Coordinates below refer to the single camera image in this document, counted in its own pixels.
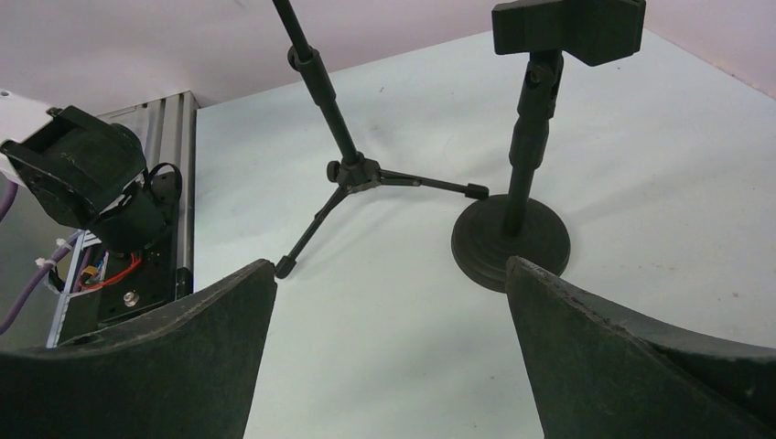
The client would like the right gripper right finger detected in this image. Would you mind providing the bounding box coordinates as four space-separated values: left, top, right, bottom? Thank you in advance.
506 257 775 438

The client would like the black round-base mic stand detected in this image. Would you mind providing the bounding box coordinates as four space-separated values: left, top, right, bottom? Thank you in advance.
451 0 646 293

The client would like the aluminium frame rail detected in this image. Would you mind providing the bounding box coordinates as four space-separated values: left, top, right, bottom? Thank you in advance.
45 91 200 349

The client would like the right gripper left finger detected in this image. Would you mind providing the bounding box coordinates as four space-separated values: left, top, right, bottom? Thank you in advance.
1 260 277 438

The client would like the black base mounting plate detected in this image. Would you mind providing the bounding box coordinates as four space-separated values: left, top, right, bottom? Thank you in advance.
46 167 193 348

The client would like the black small tripod stand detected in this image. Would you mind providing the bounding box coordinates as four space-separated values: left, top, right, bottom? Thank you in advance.
274 0 490 279

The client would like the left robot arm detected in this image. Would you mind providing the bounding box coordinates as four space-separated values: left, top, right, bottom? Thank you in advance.
1 90 184 255

